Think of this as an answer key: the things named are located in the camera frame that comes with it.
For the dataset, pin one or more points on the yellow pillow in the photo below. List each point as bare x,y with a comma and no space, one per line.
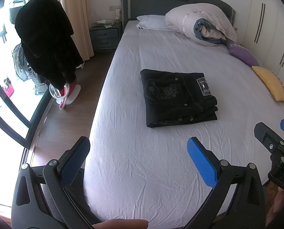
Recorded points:
273,83

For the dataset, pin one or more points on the white wardrobe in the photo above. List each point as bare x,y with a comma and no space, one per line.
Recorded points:
271,23

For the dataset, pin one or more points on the grey upholstered headboard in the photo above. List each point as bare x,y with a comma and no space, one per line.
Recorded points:
156,0

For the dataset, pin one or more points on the pink basket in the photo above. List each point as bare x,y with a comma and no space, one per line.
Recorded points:
8,90

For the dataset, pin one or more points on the purple pillow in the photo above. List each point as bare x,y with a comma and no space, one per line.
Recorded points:
242,52

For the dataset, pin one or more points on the person's left hand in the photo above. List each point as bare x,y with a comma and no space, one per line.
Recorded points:
120,224

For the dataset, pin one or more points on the wall socket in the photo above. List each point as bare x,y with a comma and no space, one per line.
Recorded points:
114,7

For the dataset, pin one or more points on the black window frame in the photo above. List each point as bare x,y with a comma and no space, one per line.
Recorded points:
10,124

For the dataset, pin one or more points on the beige curtain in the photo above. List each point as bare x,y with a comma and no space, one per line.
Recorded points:
72,16

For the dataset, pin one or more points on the grey nightstand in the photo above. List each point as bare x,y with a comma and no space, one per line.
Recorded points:
106,37

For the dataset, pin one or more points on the bed with white sheet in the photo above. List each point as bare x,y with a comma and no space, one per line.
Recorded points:
156,148

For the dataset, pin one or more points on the white pillow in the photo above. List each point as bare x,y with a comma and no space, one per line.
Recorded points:
151,22

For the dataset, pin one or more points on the pink and white stand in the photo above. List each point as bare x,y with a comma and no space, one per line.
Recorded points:
69,93

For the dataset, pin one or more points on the clear tray with small things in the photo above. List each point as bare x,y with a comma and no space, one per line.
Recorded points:
101,23

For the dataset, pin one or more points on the black fluffy coat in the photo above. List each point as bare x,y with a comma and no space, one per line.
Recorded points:
46,40

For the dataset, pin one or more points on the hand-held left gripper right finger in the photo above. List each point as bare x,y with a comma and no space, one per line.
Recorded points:
201,162

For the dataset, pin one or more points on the white perforated rack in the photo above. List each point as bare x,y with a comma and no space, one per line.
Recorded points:
39,85

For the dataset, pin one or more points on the rolled white duvet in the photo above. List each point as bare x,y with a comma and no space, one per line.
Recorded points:
192,16

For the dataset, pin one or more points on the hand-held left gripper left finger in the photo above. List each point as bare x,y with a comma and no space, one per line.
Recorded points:
75,162

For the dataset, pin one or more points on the black denim pants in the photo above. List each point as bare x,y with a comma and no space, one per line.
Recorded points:
170,95

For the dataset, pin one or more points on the white bottle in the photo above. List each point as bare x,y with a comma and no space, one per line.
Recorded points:
118,15

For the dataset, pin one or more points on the person's right hand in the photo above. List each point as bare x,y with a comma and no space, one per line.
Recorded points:
278,202

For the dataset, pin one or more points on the grey patterned garment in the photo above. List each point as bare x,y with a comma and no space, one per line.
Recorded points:
20,62

